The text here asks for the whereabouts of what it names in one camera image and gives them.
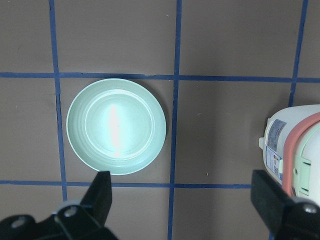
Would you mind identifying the light green round plate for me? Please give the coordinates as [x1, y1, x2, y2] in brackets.
[66, 78, 167, 176]

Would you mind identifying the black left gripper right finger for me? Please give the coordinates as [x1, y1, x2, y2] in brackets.
[250, 170, 320, 240]

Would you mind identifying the white pink rice cooker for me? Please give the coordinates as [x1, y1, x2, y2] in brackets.
[258, 104, 320, 204]

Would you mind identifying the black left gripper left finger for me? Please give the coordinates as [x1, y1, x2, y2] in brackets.
[0, 171, 117, 240]

